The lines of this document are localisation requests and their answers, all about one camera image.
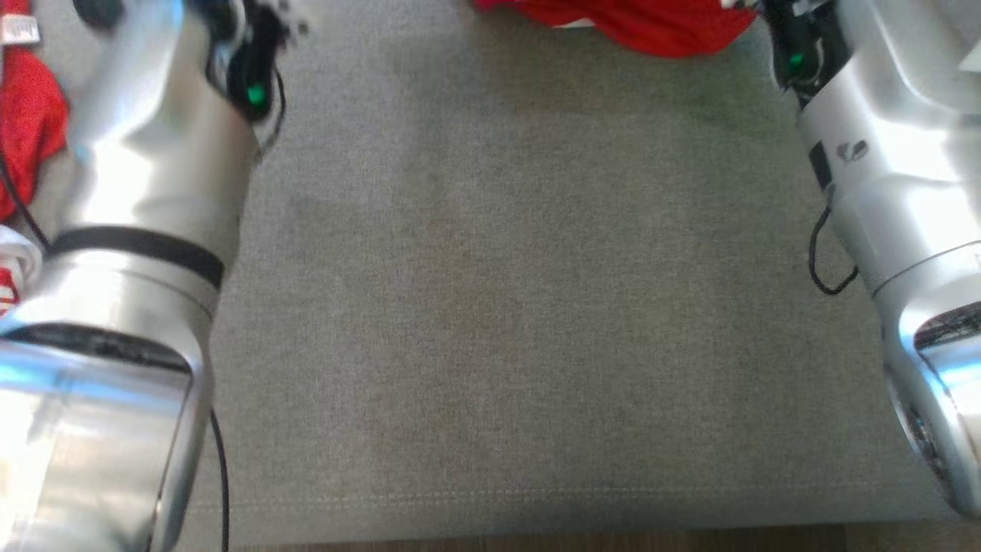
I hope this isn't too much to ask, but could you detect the red shirt with white trim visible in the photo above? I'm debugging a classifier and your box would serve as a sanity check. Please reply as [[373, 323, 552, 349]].
[[0, 0, 760, 315]]

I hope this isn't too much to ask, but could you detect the large grey sofa seat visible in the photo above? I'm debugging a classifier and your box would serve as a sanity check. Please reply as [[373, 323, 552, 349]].
[[0, 0, 981, 530]]

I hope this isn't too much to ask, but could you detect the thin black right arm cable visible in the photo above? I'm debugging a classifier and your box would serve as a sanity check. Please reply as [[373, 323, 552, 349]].
[[809, 180, 859, 296]]

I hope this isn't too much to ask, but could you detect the thin black left gripper cable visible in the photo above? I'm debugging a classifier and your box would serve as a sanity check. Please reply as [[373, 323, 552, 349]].
[[208, 65, 288, 552]]

